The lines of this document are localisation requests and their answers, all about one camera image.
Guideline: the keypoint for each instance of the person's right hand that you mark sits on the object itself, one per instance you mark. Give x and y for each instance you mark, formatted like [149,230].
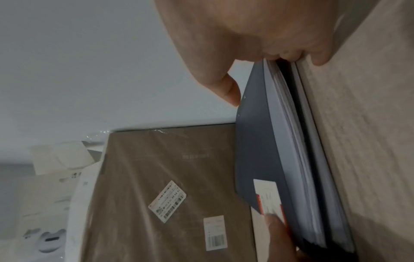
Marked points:
[226,28]

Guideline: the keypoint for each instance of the person's left hand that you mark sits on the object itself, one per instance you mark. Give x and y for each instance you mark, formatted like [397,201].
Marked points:
[283,243]

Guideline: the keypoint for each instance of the dark blue file folder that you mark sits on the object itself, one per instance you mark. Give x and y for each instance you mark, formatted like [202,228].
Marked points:
[258,143]

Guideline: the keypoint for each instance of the stack of white paper sheets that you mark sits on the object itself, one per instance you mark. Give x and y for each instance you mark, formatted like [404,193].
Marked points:
[296,143]

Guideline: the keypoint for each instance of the brown plastic-wrapped package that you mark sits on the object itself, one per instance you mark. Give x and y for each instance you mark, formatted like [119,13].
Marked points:
[155,184]

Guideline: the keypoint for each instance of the small beige cardboard box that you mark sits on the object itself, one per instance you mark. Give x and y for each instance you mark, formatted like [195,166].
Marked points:
[61,157]

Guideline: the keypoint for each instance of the white printed product box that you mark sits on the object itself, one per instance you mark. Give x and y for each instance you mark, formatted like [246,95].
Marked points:
[48,204]

